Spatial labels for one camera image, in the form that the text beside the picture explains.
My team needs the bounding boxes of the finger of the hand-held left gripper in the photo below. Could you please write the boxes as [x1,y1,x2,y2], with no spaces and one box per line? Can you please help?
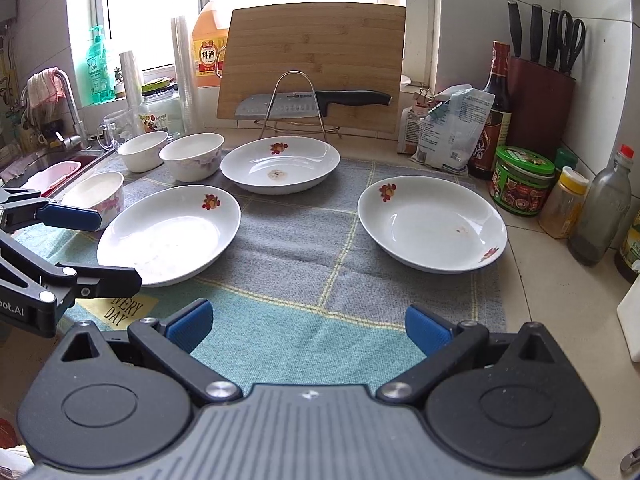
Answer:
[0,187,104,234]
[0,232,144,307]

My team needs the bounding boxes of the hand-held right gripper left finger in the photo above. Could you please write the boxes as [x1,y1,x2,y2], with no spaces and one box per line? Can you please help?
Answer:
[54,299,244,407]

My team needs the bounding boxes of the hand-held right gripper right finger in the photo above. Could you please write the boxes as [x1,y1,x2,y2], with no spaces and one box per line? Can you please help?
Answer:
[376,304,571,404]

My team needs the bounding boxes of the white ceramic bowl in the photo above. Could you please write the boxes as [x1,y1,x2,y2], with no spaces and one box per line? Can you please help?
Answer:
[117,131,169,173]
[159,133,225,183]
[61,171,125,233]

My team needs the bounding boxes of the plastic strainer basket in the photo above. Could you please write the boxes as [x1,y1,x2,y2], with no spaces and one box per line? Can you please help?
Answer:
[17,161,82,198]

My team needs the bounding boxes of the steel sink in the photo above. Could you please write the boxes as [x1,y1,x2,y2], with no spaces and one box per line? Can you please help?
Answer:
[0,145,118,191]

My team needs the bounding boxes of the chrome faucet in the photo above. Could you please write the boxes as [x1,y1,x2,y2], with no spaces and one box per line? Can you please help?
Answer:
[20,70,90,152]

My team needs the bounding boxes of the clear glass mug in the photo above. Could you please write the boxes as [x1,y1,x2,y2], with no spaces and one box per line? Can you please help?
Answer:
[97,109,136,151]

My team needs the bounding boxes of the grey and teal checked mat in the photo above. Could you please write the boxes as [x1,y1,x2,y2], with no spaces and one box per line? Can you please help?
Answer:
[12,149,508,391]

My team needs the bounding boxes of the pink and white rag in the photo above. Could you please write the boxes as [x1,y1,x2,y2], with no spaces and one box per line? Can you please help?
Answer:
[26,67,68,111]

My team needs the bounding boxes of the glass jar with green lid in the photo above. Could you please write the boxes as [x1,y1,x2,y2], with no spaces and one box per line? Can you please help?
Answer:
[138,82,184,140]

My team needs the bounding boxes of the green dish soap bottle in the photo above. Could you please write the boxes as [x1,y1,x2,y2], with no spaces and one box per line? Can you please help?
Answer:
[85,25,117,106]

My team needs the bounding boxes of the sauce jar with green lid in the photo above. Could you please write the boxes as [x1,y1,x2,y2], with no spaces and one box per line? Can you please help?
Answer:
[489,146,557,218]

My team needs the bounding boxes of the thick clear plastic roll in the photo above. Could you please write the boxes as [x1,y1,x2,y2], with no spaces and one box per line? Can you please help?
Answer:
[171,16,200,133]

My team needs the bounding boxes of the spice jar with yellow cap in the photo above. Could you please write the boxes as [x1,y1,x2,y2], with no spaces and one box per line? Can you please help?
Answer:
[538,166,591,239]

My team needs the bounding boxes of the white printed plastic bag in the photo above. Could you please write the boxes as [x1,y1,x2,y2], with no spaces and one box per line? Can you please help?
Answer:
[407,85,496,177]

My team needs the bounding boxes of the white plastic container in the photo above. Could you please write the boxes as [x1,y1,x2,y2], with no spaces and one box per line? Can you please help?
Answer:
[616,270,640,364]

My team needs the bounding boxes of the glass bottle with red cap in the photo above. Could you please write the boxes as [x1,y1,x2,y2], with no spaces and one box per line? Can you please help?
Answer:
[568,144,635,267]

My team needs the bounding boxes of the dark soy sauce bottle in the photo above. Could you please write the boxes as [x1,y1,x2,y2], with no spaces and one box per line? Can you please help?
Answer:
[467,41,513,181]

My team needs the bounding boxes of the orange cooking wine jug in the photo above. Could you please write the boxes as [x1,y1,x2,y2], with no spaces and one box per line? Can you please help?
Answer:
[192,0,232,93]

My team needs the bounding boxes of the yellow oil bottle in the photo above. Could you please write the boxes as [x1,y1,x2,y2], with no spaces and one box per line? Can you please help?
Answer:
[614,210,640,283]

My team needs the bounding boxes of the small jar with green cap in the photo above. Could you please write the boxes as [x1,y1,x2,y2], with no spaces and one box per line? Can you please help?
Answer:
[554,148,579,173]

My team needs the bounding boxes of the dark red knife block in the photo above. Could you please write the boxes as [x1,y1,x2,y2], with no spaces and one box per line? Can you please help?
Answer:
[505,55,577,150]

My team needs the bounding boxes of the black kitchen scissors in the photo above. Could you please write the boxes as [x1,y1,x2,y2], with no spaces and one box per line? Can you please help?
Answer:
[557,10,587,76]

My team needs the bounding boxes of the bamboo cutting board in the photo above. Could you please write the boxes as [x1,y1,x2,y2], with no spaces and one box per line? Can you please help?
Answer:
[216,2,407,135]

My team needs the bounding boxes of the black handled kitchen knife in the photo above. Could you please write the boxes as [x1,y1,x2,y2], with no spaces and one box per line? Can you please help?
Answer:
[235,89,394,121]

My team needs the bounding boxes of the metal wire rack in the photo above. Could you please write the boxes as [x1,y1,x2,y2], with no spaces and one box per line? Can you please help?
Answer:
[254,71,343,143]

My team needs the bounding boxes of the black handled block knife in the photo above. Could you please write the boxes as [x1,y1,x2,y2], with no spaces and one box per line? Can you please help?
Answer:
[507,0,524,60]
[529,3,545,64]
[545,8,561,69]

